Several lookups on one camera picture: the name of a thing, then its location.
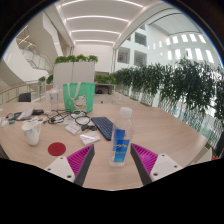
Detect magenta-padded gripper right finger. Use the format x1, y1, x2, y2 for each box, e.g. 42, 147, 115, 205
129, 143, 184, 187

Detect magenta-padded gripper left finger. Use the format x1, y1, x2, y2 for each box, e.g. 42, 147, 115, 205
44, 143, 96, 187

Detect clear water bottle blue label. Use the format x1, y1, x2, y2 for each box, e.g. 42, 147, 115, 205
108, 106, 135, 168

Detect flat round red coaster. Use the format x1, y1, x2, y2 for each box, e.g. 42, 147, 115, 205
47, 141, 67, 157

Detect white paper packet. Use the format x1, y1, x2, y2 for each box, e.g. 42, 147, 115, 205
79, 130, 102, 146

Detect white printed card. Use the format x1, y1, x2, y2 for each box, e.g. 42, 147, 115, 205
64, 123, 82, 135

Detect dark blue keyboard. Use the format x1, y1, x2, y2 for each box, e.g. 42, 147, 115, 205
90, 116, 116, 142

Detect white ceramic mug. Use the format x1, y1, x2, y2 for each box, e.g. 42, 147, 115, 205
21, 121, 42, 147

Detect green tote bag cat print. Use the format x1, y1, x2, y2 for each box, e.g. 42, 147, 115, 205
62, 81, 96, 115

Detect dark notebook with white paper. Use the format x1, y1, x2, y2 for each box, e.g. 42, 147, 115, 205
14, 106, 45, 122

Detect black office chair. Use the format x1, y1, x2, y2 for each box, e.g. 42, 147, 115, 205
18, 92, 32, 103

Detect wooden shelf with green plants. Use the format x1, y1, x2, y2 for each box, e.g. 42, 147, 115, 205
94, 73, 117, 95

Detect small green potted plants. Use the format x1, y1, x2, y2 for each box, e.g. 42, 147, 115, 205
38, 74, 54, 85

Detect white planter cabinet with plants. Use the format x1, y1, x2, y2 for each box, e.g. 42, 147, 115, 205
53, 54, 99, 88

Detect ceiling light strips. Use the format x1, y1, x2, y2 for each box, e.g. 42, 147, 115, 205
61, 0, 144, 45

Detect black cable bundle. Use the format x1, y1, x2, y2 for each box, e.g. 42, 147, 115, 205
48, 109, 98, 133

